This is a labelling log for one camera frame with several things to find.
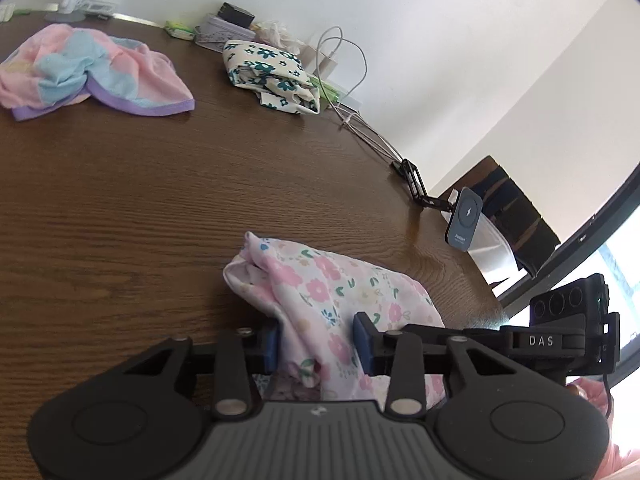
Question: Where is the person's right forearm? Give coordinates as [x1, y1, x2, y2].
[597, 437, 640, 480]

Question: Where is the white power strip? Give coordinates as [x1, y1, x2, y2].
[332, 92, 362, 113]

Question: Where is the green flat packet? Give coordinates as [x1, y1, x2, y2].
[164, 20, 197, 41]

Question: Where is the brown wooden chair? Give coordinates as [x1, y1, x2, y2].
[437, 155, 561, 281]

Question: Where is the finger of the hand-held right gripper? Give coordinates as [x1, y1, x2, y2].
[402, 323, 508, 357]

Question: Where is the pink floral dress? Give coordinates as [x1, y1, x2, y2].
[222, 231, 447, 406]

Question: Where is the dark door frame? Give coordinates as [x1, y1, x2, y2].
[497, 160, 640, 318]

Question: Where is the small black box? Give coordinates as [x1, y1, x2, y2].
[218, 2, 256, 26]

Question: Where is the white strip device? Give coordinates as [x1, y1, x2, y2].
[80, 1, 118, 18]

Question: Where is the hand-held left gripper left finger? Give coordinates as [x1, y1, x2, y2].
[122, 327, 281, 420]

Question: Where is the grey tin with black box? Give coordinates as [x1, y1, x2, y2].
[195, 15, 256, 53]

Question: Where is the light green box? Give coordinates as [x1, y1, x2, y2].
[307, 76, 346, 106]

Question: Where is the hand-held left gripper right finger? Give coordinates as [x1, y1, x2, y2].
[351, 312, 518, 418]

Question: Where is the person's right hand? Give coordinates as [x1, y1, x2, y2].
[565, 379, 607, 403]

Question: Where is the pastel towel with purple trim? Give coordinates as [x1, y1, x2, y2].
[0, 24, 196, 122]

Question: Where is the white charging cable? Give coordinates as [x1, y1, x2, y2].
[315, 26, 346, 61]
[320, 35, 406, 163]

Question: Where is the white blue-floral folded cloth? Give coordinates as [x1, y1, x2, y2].
[222, 38, 321, 116]

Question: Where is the white plastic bag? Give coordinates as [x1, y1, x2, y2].
[440, 190, 521, 283]

